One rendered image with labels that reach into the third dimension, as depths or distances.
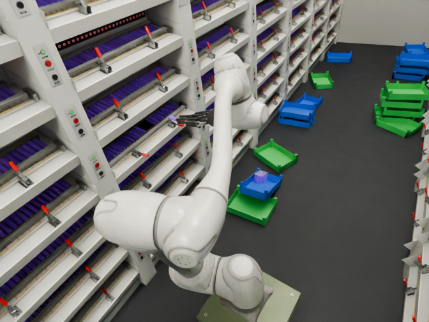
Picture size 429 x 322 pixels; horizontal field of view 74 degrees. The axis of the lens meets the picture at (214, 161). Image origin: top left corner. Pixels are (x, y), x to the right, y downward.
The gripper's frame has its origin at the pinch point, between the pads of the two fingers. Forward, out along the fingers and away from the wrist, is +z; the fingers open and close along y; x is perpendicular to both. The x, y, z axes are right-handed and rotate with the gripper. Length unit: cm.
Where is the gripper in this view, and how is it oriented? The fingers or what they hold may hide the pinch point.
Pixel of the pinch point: (184, 119)
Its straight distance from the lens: 131.8
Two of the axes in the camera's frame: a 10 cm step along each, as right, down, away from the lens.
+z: -7.9, -0.5, 6.1
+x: 3.3, 8.1, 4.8
